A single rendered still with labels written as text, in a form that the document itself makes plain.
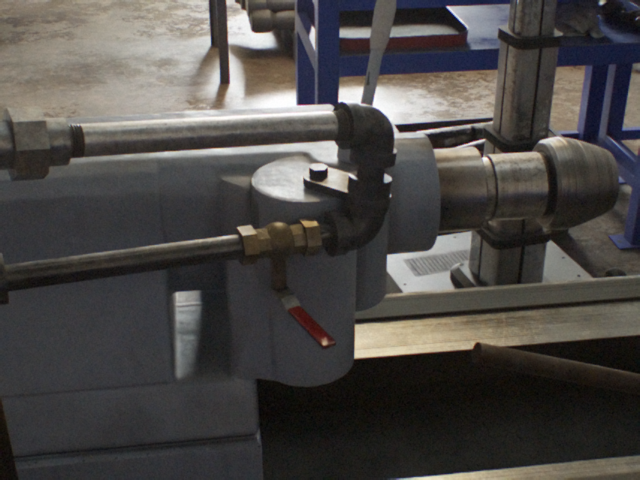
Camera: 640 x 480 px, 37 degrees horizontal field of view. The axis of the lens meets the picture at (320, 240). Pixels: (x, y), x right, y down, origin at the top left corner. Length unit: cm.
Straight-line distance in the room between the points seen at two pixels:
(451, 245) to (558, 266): 28
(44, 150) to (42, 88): 402
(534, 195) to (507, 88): 123
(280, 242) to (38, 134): 20
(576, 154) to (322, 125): 31
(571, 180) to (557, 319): 34
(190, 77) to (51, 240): 384
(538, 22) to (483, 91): 239
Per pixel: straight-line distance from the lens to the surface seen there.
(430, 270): 244
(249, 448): 84
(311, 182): 75
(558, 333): 119
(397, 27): 295
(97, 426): 85
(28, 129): 61
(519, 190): 91
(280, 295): 73
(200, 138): 65
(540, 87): 214
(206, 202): 80
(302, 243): 72
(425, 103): 429
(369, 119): 70
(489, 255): 227
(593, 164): 93
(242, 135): 66
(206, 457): 84
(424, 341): 115
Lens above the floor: 148
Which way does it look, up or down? 28 degrees down
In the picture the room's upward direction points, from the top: straight up
